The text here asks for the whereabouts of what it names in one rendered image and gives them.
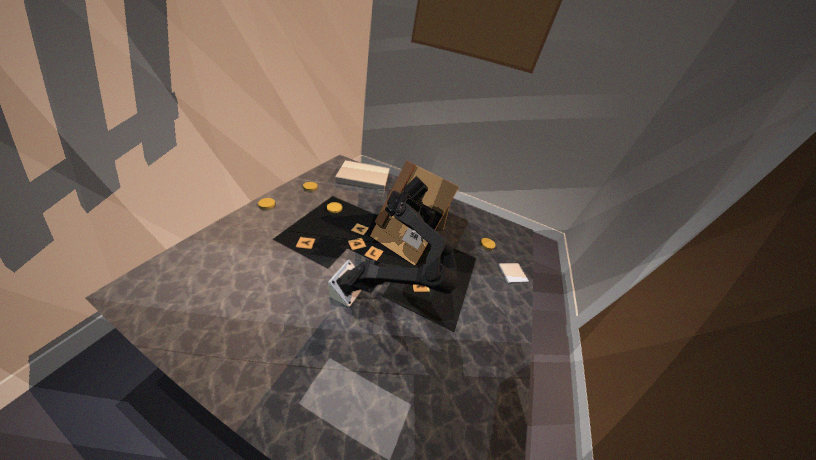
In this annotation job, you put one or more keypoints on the beige flat slab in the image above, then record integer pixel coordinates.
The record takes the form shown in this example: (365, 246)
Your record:
(513, 273)

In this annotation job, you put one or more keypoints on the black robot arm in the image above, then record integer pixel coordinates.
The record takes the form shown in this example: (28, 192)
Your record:
(439, 277)

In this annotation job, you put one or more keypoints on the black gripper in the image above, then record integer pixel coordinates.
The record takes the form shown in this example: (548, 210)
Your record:
(426, 213)

